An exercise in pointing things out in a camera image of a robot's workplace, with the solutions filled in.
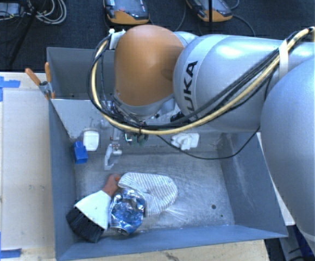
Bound white rounded plastic box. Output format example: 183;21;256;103
82;128;100;152

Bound blue block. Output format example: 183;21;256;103
73;140;89;165

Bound white brush with black bristles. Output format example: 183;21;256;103
65;173;122;244

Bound white striped cloth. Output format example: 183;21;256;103
117;172;179;219

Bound white knobbly plastic piece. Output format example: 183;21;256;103
171;132;200;151

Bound pale wood flat board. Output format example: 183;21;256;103
0;88;56;250

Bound grey metal bin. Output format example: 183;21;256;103
46;46;289;261

